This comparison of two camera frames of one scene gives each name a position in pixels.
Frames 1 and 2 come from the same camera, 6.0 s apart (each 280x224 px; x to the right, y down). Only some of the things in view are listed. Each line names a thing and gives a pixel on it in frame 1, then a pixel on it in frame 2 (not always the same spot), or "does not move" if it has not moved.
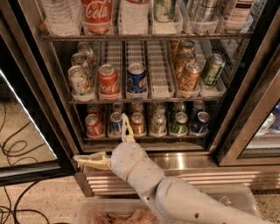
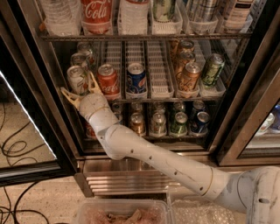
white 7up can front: (80, 82) does not move
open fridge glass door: (34, 148) does not move
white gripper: (126, 157) -> (93, 105)
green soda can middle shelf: (213, 68) does not move
